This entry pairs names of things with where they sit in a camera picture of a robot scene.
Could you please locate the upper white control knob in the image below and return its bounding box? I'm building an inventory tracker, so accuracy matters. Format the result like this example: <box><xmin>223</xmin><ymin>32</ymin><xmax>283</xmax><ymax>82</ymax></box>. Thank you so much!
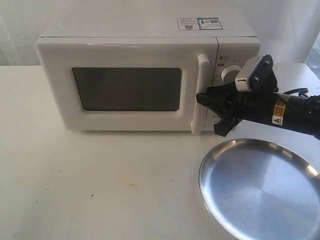
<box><xmin>220</xmin><ymin>64</ymin><xmax>242</xmax><ymax>85</ymax></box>

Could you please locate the white microwave oven body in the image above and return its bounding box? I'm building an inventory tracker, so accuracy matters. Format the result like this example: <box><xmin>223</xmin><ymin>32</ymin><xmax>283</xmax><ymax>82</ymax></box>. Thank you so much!
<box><xmin>35</xmin><ymin>15</ymin><xmax>261</xmax><ymax>133</ymax></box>

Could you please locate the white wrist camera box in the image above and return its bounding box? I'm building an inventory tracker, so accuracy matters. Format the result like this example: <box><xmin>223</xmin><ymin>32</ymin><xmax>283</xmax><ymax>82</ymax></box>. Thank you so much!
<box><xmin>235</xmin><ymin>55</ymin><xmax>264</xmax><ymax>92</ymax></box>

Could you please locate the printed warning label sticker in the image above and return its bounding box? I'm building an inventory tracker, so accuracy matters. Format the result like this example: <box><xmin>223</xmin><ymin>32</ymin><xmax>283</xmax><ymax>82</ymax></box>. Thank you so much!
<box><xmin>177</xmin><ymin>17</ymin><xmax>223</xmax><ymax>31</ymax></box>

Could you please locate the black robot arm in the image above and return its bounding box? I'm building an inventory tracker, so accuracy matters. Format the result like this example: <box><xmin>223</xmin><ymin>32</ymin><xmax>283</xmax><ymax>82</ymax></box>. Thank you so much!
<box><xmin>196</xmin><ymin>65</ymin><xmax>320</xmax><ymax>139</ymax></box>

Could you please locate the white microwave door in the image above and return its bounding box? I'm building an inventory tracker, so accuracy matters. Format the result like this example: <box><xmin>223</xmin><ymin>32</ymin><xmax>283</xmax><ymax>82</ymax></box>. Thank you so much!
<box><xmin>35</xmin><ymin>37</ymin><xmax>219</xmax><ymax>135</ymax></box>

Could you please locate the round stainless steel tray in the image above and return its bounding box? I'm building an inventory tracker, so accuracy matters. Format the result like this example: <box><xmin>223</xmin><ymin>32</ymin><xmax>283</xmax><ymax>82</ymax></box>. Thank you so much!
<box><xmin>198</xmin><ymin>138</ymin><xmax>320</xmax><ymax>240</ymax></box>

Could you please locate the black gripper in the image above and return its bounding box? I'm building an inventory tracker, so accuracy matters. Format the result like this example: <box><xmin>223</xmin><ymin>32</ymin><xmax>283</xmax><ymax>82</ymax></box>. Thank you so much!
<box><xmin>196</xmin><ymin>63</ymin><xmax>278</xmax><ymax>137</ymax></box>

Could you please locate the black cable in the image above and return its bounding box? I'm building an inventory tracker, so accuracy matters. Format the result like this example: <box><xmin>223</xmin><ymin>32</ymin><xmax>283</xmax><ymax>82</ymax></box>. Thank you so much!
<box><xmin>276</xmin><ymin>87</ymin><xmax>312</xmax><ymax>99</ymax></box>

